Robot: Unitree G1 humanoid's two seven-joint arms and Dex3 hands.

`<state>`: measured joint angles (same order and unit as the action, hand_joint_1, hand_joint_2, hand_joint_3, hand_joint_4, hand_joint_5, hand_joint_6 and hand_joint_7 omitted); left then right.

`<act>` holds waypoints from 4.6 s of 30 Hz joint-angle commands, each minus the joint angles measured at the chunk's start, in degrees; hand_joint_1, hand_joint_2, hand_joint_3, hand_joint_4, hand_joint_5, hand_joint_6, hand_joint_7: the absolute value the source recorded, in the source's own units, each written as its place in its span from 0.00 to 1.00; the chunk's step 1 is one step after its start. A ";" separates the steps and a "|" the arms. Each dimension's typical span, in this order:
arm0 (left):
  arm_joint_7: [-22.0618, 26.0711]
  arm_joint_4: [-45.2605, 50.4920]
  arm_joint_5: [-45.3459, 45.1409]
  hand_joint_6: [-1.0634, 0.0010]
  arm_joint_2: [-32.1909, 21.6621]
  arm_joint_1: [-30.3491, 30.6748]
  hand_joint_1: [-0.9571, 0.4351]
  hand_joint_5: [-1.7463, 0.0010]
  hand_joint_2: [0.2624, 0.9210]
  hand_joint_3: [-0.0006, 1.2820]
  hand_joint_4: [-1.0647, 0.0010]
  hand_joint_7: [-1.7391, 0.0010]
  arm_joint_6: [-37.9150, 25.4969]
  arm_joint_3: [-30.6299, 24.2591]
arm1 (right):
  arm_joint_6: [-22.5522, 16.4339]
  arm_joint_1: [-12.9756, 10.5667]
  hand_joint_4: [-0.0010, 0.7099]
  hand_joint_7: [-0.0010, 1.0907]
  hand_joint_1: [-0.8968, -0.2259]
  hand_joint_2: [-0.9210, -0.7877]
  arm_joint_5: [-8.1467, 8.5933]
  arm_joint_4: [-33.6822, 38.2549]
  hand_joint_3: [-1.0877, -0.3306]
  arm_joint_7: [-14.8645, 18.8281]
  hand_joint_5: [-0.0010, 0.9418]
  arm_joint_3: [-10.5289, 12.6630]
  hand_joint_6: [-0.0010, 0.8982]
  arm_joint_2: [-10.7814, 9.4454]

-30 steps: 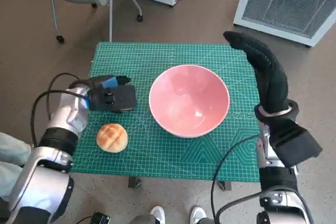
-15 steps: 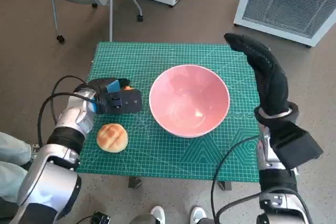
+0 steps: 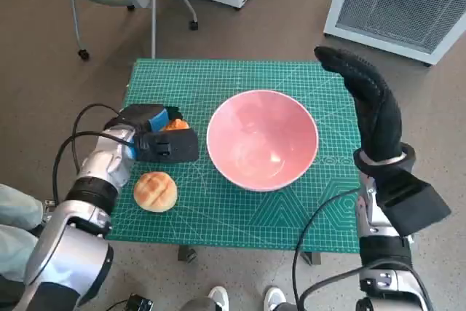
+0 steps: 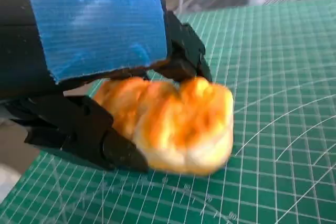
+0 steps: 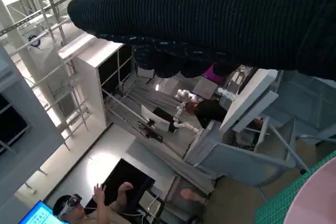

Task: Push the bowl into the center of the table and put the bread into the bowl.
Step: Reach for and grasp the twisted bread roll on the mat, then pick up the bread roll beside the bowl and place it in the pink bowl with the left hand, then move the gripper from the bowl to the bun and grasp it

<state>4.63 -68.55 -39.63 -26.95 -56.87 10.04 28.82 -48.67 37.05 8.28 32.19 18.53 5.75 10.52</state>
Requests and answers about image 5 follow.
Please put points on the blue screen monitor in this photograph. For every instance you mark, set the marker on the blue screen monitor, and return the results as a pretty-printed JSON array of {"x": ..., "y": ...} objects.
[{"x": 39, "y": 214}]

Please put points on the grey metal ceiling grid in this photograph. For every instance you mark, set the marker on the grey metal ceiling grid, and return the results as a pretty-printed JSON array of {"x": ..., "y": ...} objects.
[{"x": 26, "y": 19}]

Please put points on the person wearing headset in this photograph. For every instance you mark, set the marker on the person wearing headset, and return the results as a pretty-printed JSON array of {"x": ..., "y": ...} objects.
[{"x": 105, "y": 214}]

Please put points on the pink bowl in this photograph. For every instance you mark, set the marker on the pink bowl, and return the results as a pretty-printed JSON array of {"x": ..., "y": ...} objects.
[{"x": 315, "y": 203}]

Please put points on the person at desk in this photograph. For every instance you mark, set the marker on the person at desk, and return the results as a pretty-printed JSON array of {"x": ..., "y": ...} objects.
[{"x": 210, "y": 111}]

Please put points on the white metal frame table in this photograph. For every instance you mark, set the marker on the white metal frame table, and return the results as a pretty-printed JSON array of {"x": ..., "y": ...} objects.
[{"x": 249, "y": 98}]

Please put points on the purple cloth item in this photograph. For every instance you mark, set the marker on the purple cloth item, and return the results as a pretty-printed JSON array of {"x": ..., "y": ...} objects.
[{"x": 212, "y": 74}]

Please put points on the green cutting mat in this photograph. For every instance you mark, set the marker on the green cutting mat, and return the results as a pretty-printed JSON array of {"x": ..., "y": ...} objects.
[{"x": 275, "y": 203}]

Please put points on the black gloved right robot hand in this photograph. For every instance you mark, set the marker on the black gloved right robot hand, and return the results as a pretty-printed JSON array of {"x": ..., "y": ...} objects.
[{"x": 210, "y": 11}]

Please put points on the white frame with dark panes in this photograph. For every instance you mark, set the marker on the white frame with dark panes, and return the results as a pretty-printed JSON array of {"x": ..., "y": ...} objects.
[{"x": 86, "y": 77}]

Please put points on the white robot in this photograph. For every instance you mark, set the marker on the white robot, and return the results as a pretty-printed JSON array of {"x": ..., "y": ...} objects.
[{"x": 181, "y": 111}]

